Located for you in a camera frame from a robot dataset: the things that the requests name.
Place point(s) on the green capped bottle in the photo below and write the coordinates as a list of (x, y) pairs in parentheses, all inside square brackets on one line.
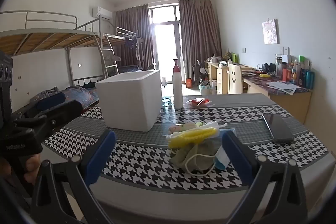
[(302, 61)]

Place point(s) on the teal round object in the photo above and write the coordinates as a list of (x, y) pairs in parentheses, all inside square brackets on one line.
[(166, 102)]

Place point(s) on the person's left hand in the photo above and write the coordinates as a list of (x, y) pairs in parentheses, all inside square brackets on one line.
[(31, 167)]

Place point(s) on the wooden chair with smiley face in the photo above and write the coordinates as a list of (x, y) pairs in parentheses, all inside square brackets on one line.
[(234, 79)]

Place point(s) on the yellow item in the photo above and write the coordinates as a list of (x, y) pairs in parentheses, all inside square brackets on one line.
[(189, 137)]

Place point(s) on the printed papers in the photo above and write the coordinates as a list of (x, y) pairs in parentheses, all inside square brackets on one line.
[(283, 87)]

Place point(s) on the wooden desk with drawers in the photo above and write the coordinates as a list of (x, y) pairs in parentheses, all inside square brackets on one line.
[(214, 74)]

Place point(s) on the dark smartphone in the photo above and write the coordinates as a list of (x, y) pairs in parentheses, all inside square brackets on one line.
[(278, 128)]

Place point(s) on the blue face mask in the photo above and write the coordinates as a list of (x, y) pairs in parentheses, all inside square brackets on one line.
[(221, 162)]

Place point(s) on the white pump bottle red top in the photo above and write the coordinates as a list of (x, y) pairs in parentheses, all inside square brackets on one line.
[(177, 92)]

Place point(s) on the glass balcony door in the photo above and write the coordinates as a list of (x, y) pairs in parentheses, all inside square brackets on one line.
[(166, 43)]

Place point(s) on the wooden desk with patterned top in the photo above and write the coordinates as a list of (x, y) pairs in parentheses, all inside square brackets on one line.
[(286, 103)]

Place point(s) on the houndstooth tablecloth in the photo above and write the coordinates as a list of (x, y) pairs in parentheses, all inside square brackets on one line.
[(147, 161)]

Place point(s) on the teal metallic cup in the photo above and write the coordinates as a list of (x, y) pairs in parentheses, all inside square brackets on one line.
[(309, 79)]

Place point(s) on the clear lidded tumbler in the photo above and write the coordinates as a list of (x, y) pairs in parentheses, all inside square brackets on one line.
[(278, 66)]

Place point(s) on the grey sock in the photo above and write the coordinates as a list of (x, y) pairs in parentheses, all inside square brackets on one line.
[(197, 158)]

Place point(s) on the blue patterned blanket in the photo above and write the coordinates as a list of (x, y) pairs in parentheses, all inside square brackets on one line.
[(78, 95)]

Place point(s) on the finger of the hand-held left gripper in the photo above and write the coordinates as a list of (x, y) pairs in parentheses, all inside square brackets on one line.
[(63, 111), (52, 99)]

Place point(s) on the black headphones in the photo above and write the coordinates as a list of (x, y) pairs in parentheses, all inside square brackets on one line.
[(269, 67)]

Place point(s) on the dark blue can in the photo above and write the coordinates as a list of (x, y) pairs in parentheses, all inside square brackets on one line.
[(302, 78)]

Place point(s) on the white air conditioner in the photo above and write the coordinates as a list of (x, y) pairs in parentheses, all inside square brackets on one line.
[(102, 12)]

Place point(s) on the wall poster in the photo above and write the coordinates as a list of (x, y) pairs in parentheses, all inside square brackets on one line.
[(269, 31)]

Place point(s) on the metal bunk bed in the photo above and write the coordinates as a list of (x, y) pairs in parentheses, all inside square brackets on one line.
[(123, 37), (52, 35)]

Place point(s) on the white foam box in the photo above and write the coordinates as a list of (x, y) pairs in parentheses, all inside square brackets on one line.
[(126, 106)]

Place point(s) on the floral tissue packet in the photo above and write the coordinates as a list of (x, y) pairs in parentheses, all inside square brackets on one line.
[(178, 128)]

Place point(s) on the red snack packet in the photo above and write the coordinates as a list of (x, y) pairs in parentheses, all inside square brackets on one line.
[(199, 102)]

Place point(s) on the brown curtain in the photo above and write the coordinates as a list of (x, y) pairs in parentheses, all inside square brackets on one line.
[(131, 27), (199, 35)]

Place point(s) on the dark hanging clothes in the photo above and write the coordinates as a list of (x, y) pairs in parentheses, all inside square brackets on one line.
[(130, 43)]

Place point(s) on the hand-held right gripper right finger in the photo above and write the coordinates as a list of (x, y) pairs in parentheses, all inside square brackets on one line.
[(236, 153)]

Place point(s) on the orange bag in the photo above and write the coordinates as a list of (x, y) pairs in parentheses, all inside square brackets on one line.
[(189, 82)]

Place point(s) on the orange canister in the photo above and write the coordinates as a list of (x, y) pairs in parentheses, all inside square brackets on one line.
[(286, 74)]

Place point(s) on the yellow object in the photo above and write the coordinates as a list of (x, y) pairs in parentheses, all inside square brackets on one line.
[(264, 75)]

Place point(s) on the white wall box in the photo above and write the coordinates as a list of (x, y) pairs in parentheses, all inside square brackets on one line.
[(286, 50)]

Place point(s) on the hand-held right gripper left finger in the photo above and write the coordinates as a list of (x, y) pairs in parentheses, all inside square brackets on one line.
[(101, 158)]

